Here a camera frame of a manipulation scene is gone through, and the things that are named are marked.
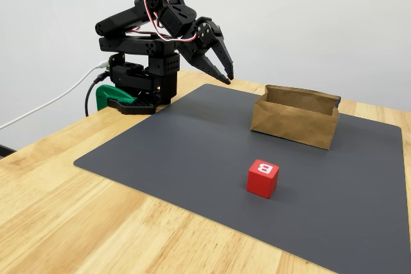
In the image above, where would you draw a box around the red cube with letter B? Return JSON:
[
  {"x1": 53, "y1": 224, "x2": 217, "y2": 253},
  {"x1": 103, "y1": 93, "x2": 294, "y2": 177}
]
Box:
[{"x1": 246, "y1": 158, "x2": 280, "y2": 200}]

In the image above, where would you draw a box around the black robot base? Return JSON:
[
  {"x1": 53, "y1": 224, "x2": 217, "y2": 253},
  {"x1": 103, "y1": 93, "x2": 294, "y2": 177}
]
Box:
[{"x1": 107, "y1": 52, "x2": 161, "y2": 116}]

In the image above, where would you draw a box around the dark grey mat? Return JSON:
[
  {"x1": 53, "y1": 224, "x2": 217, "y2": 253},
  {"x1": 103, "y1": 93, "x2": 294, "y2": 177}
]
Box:
[{"x1": 73, "y1": 83, "x2": 404, "y2": 274}]

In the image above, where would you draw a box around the green table clamp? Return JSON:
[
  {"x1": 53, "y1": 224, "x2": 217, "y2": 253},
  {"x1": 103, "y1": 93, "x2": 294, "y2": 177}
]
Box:
[{"x1": 95, "y1": 83, "x2": 137, "y2": 111}]

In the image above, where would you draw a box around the brown paper bag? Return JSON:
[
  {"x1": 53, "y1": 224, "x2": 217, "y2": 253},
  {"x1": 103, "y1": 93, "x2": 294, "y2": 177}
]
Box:
[{"x1": 250, "y1": 84, "x2": 342, "y2": 151}]

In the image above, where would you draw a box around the red white servo wire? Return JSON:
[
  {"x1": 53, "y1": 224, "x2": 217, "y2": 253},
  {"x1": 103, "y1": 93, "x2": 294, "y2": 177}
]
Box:
[
  {"x1": 125, "y1": 22, "x2": 161, "y2": 37},
  {"x1": 144, "y1": 0, "x2": 197, "y2": 44}
]

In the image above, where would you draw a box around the black cable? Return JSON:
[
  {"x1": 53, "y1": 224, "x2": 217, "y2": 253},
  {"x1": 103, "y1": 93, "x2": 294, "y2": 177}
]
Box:
[{"x1": 84, "y1": 73, "x2": 110, "y2": 117}]

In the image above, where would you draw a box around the white cable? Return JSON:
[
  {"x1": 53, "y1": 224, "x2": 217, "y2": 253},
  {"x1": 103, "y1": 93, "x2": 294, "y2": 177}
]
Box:
[{"x1": 0, "y1": 61, "x2": 109, "y2": 130}]

